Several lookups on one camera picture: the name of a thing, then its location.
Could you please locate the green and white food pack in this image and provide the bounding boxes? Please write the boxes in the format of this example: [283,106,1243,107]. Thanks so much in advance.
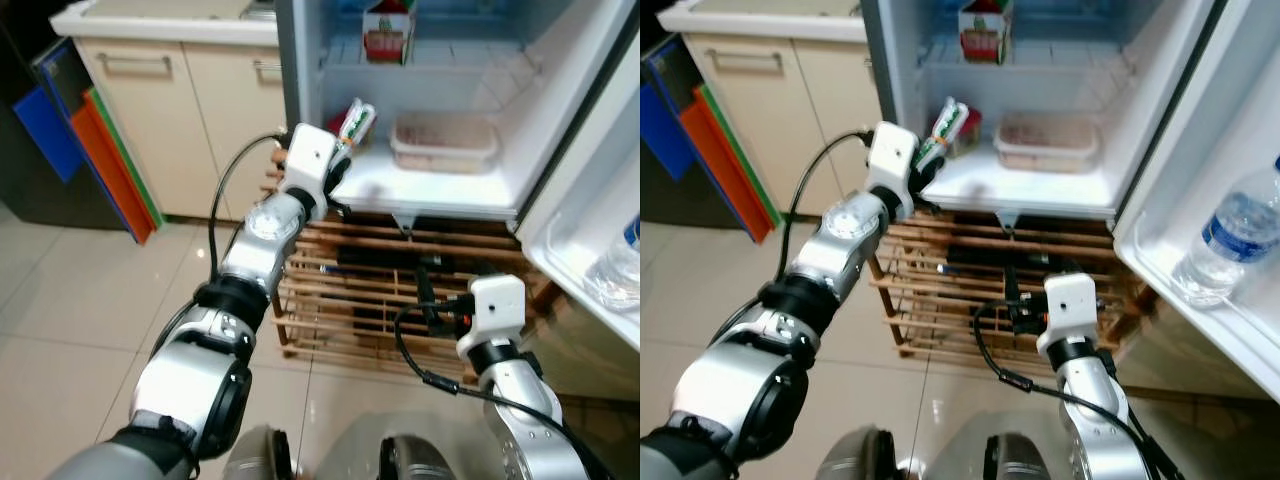
[914,96,983,169]
[335,99,379,157]

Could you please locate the dark grey mini fridge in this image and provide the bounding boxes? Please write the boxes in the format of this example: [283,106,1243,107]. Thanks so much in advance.
[275,0,637,233]
[860,0,1229,223]

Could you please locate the fridge door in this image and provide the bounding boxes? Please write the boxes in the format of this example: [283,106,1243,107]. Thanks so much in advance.
[1112,0,1280,401]
[515,40,641,353]

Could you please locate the glass fridge shelf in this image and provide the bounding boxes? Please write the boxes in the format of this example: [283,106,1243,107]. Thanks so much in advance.
[322,38,531,76]
[920,38,1136,76]

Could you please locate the wooden slatted rack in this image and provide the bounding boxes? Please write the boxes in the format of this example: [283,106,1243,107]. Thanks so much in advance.
[866,160,1161,386]
[264,150,563,387]

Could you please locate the clear plastic food container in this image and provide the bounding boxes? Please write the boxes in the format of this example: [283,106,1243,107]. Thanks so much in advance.
[992,111,1101,174]
[389,110,501,175]

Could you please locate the red and green carton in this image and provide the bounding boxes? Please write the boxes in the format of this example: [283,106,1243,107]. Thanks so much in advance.
[361,0,419,67]
[957,0,1014,67]

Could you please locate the grey robot right leg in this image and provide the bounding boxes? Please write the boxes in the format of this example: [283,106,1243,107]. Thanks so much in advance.
[377,434,463,480]
[982,432,1051,480]

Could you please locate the grey robot leg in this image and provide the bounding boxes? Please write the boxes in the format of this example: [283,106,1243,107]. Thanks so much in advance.
[982,432,1051,480]
[818,425,901,480]
[222,425,297,480]
[377,434,463,480]

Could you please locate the cream kitchen cabinet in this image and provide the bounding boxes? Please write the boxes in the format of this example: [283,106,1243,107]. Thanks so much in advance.
[655,0,886,223]
[50,0,291,223]

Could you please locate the clear water bottle blue label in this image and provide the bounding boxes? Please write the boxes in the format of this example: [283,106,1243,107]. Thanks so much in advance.
[1172,154,1280,309]
[584,215,641,313]

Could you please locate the green board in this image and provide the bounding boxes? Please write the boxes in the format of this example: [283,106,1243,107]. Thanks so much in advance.
[698,84,784,227]
[88,86,167,227]

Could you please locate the orange board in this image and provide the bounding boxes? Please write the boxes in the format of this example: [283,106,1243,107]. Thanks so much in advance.
[68,88,159,246]
[678,85,776,244]

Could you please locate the grey robot left leg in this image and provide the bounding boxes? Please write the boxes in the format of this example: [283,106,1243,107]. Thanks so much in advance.
[222,425,297,480]
[818,425,901,480]

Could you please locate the blue board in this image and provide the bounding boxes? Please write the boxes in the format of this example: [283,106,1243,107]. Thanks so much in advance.
[640,40,701,181]
[12,38,89,184]

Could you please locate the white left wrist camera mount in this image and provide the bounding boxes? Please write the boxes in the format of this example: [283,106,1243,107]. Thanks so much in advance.
[864,120,923,209]
[278,122,339,203]

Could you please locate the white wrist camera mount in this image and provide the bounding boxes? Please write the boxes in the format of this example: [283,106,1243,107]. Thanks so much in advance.
[456,274,529,349]
[864,120,923,209]
[1036,272,1099,346]
[278,122,339,203]

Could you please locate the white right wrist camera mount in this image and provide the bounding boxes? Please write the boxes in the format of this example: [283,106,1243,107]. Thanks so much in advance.
[456,274,529,349]
[1036,272,1099,346]

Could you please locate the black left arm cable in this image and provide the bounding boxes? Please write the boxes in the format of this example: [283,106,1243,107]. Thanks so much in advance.
[206,130,293,286]
[788,128,873,286]

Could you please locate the short steel cabinet handle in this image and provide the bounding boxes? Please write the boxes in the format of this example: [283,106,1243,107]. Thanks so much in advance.
[94,52,174,77]
[703,48,781,75]

